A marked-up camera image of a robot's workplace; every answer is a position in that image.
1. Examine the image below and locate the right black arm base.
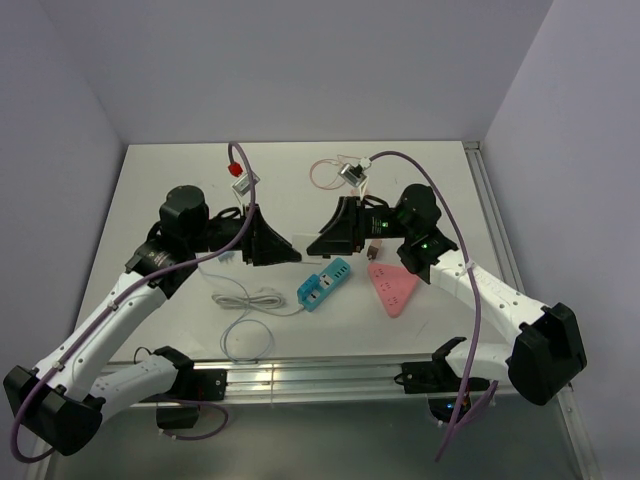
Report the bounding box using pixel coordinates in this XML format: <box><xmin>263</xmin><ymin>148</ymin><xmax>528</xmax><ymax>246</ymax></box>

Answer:
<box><xmin>394</xmin><ymin>360</ymin><xmax>461</xmax><ymax>423</ymax></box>

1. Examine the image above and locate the blue square plug adapter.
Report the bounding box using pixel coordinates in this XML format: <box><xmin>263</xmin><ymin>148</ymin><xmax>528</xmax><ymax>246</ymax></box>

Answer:
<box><xmin>297</xmin><ymin>274</ymin><xmax>320</xmax><ymax>303</ymax></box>

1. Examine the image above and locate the brown small plug adapter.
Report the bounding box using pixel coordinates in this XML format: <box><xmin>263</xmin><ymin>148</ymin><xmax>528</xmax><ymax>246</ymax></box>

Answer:
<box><xmin>367</xmin><ymin>239</ymin><xmax>382</xmax><ymax>260</ymax></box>

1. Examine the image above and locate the light blue USB charger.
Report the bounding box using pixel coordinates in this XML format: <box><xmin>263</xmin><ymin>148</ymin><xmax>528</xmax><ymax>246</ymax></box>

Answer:
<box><xmin>218</xmin><ymin>252</ymin><xmax>236</xmax><ymax>264</ymax></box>

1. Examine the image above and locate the teal power strip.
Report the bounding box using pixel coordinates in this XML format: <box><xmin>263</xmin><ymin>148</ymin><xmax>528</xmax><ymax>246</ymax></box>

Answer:
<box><xmin>298</xmin><ymin>258</ymin><xmax>351</xmax><ymax>312</ymax></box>

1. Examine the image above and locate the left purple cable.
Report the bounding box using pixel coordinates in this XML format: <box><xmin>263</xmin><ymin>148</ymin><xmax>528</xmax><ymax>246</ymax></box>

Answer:
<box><xmin>9</xmin><ymin>142</ymin><xmax>260</xmax><ymax>464</ymax></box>

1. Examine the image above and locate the pink triangular power strip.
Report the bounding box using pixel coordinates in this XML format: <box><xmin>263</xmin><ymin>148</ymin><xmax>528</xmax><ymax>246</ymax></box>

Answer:
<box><xmin>367</xmin><ymin>262</ymin><xmax>419</xmax><ymax>318</ymax></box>

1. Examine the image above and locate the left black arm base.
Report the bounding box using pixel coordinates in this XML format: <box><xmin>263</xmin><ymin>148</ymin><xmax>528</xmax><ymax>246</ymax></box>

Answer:
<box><xmin>153</xmin><ymin>369</ymin><xmax>229</xmax><ymax>433</ymax></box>

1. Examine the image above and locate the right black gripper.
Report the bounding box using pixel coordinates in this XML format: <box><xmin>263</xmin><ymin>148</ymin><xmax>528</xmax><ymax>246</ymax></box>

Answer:
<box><xmin>305</xmin><ymin>196</ymin><xmax>413</xmax><ymax>256</ymax></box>

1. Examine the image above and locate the light blue thin cable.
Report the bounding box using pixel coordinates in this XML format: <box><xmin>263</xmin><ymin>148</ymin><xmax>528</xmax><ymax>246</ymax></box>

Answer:
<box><xmin>197</xmin><ymin>264</ymin><xmax>276</xmax><ymax>365</ymax></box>

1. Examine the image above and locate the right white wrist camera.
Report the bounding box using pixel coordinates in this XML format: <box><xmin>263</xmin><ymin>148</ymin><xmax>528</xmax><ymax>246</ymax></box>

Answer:
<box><xmin>338</xmin><ymin>157</ymin><xmax>371</xmax><ymax>198</ymax></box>

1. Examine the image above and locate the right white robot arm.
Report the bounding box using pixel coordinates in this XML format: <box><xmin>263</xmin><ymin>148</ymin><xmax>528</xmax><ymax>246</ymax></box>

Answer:
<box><xmin>306</xmin><ymin>184</ymin><xmax>587</xmax><ymax>406</ymax></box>

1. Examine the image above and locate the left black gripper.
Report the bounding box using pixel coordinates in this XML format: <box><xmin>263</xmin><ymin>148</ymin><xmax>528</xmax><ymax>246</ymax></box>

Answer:
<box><xmin>188</xmin><ymin>203</ymin><xmax>301</xmax><ymax>266</ymax></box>

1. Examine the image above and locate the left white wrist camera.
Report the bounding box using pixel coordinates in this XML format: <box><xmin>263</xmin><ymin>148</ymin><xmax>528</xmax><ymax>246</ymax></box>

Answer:
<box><xmin>228</xmin><ymin>162</ymin><xmax>260</xmax><ymax>199</ymax></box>

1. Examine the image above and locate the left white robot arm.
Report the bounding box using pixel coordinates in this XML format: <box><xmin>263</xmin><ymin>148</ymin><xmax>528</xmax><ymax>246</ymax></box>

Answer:
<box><xmin>3</xmin><ymin>185</ymin><xmax>301</xmax><ymax>463</ymax></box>

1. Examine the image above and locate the aluminium rail frame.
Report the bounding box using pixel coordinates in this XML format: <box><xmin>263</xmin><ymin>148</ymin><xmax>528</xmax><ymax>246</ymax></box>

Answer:
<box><xmin>24</xmin><ymin>140</ymin><xmax>601</xmax><ymax>480</ymax></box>

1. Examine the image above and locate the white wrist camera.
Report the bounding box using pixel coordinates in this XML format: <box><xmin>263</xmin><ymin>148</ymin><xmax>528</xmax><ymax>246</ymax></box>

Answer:
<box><xmin>338</xmin><ymin>157</ymin><xmax>371</xmax><ymax>198</ymax></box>
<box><xmin>228</xmin><ymin>162</ymin><xmax>260</xmax><ymax>199</ymax></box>

